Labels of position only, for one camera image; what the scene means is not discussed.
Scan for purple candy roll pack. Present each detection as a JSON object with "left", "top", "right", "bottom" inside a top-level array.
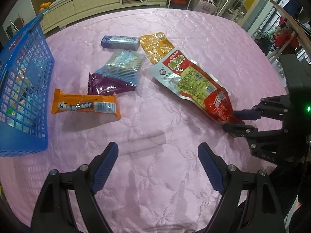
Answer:
[{"left": 101, "top": 35, "right": 141, "bottom": 51}]

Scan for red clothing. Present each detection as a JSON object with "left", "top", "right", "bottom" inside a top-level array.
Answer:
[{"left": 273, "top": 30, "right": 300, "bottom": 50}]

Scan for red packet with yellow label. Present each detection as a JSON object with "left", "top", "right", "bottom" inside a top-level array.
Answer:
[{"left": 151, "top": 47, "right": 230, "bottom": 107}]

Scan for light blue wafer packet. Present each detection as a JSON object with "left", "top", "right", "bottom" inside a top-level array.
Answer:
[{"left": 95, "top": 50, "right": 147, "bottom": 88}]

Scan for cream television cabinet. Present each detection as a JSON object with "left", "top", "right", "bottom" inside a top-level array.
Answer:
[{"left": 39, "top": 0, "right": 172, "bottom": 33}]

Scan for blue plastic mesh basket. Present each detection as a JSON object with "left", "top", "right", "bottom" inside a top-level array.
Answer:
[{"left": 0, "top": 13, "right": 56, "bottom": 158}]

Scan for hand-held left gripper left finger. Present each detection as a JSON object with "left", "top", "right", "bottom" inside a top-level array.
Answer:
[{"left": 30, "top": 142, "right": 119, "bottom": 233}]

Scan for pink bag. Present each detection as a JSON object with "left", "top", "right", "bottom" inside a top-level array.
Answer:
[{"left": 196, "top": 0, "right": 218, "bottom": 14}]

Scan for pink quilted table cover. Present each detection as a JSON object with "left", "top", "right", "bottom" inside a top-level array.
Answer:
[{"left": 0, "top": 8, "right": 292, "bottom": 233}]

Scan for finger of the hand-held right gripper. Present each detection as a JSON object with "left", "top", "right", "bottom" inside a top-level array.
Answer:
[
  {"left": 222, "top": 123, "right": 288, "bottom": 151},
  {"left": 234, "top": 96, "right": 291, "bottom": 121}
]

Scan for wooden folding chair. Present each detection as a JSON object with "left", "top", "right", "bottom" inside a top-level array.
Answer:
[{"left": 268, "top": 0, "right": 311, "bottom": 65}]

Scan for dark purple snack packet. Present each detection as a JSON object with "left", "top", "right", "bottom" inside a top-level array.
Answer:
[{"left": 87, "top": 71, "right": 136, "bottom": 96}]

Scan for orange candy bar packet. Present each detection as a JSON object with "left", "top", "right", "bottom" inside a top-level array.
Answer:
[{"left": 51, "top": 89, "right": 122, "bottom": 120}]

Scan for orange yellow snack packet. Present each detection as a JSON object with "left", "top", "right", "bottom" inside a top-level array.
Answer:
[{"left": 139, "top": 32, "right": 174, "bottom": 65}]

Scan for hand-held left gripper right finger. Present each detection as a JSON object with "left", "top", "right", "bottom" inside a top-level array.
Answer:
[{"left": 198, "top": 143, "right": 285, "bottom": 233}]

